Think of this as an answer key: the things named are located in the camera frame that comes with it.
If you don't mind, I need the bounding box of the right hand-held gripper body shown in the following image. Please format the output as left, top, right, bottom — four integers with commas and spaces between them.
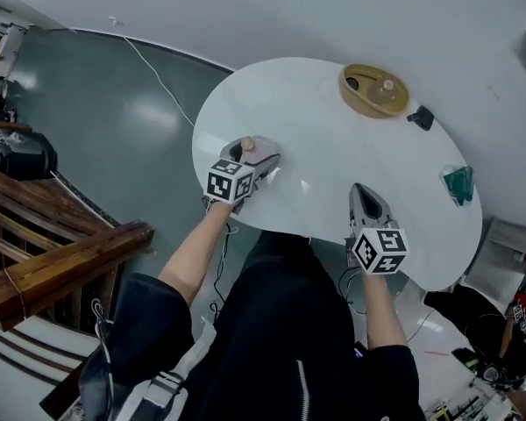
344, 216, 410, 276

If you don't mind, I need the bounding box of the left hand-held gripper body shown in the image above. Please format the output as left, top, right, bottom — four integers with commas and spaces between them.
203, 140, 282, 216

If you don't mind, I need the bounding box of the person's left forearm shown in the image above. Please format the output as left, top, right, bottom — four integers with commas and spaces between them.
157, 199, 240, 310

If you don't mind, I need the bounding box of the person's right forearm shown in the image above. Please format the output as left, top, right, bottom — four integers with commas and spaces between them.
360, 270, 409, 351

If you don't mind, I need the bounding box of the white curved desk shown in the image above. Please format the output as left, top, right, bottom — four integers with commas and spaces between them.
191, 56, 484, 294

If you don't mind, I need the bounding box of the green glass object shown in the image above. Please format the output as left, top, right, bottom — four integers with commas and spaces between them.
438, 164, 475, 210

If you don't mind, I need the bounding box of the small black device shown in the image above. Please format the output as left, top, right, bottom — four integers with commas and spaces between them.
406, 104, 436, 132

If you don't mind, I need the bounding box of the round wooden tray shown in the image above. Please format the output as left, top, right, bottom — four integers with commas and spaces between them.
338, 62, 410, 120

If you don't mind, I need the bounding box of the grey cabinet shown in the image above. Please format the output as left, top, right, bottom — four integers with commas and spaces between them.
463, 216, 526, 289

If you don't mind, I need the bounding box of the person's black jacket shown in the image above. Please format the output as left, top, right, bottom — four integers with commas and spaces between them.
78, 229, 427, 421

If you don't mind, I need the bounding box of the dark wooden staircase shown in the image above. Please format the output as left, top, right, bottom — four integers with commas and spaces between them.
0, 118, 157, 359

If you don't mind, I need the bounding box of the black bag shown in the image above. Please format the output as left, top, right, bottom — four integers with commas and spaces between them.
0, 131, 59, 182

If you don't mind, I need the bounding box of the cluttered work desk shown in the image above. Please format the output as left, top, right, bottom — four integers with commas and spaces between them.
0, 18, 32, 79

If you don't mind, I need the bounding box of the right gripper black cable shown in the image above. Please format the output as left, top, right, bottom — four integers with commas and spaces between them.
337, 264, 370, 316

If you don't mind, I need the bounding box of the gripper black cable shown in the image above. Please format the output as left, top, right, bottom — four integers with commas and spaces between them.
209, 222, 241, 320
337, 264, 370, 316

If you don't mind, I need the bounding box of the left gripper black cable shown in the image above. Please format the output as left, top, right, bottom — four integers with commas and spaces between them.
209, 222, 241, 320

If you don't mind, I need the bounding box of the white power cable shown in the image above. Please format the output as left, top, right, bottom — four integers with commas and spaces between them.
112, 20, 196, 127

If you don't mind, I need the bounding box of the grey bag strap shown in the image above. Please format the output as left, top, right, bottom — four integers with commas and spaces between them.
125, 321, 217, 421

